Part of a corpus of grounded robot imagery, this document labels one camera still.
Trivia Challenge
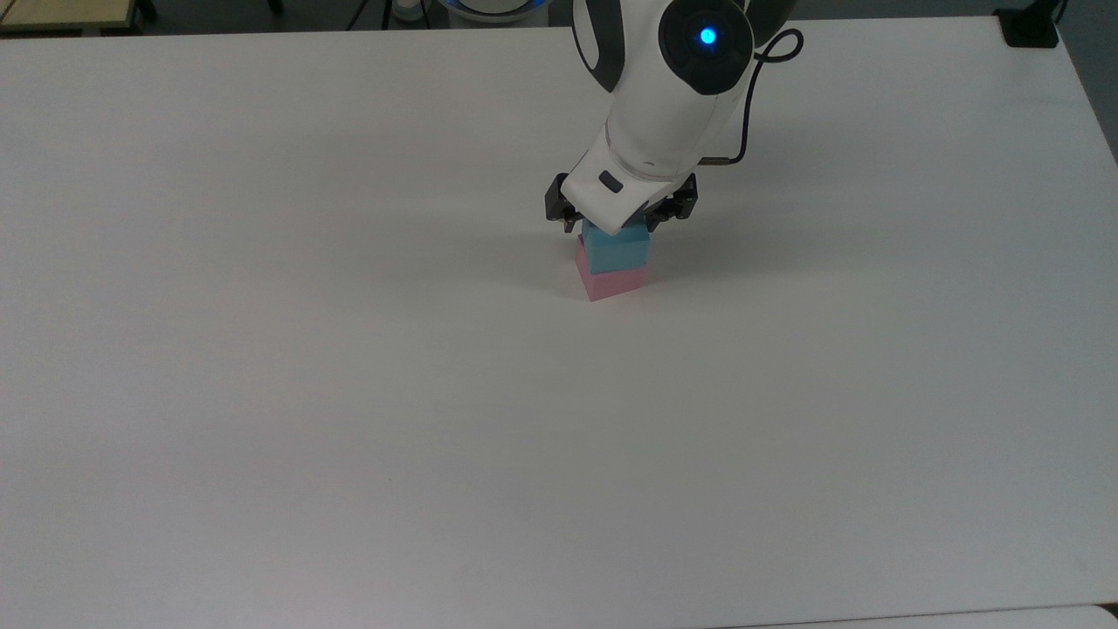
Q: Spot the pink cube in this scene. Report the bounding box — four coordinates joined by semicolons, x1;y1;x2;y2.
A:
574;240;652;303

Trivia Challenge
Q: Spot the blue cube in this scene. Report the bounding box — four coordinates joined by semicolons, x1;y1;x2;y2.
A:
581;218;652;274

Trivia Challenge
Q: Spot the black table clamp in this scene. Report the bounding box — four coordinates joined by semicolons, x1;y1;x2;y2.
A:
994;0;1068;49

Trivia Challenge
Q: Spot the wooden workbench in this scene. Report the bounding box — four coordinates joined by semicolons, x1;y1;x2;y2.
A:
0;0;146;37

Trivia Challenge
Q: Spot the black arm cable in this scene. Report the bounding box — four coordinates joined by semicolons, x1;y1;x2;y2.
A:
699;28;805;168

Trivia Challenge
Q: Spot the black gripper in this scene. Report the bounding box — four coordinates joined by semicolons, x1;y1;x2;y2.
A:
545;172;700;237

